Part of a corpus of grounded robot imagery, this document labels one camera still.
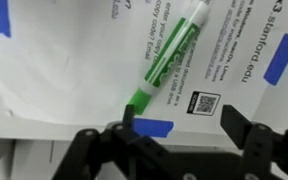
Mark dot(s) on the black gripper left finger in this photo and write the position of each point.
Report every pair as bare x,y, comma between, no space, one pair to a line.
117,153

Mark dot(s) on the green and white marker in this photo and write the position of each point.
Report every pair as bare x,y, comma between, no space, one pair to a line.
170,56

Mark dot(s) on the white printed paper sheet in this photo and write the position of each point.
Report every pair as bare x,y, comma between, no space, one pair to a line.
217,40

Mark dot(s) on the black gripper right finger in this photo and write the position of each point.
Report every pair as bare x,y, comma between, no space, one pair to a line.
260,150

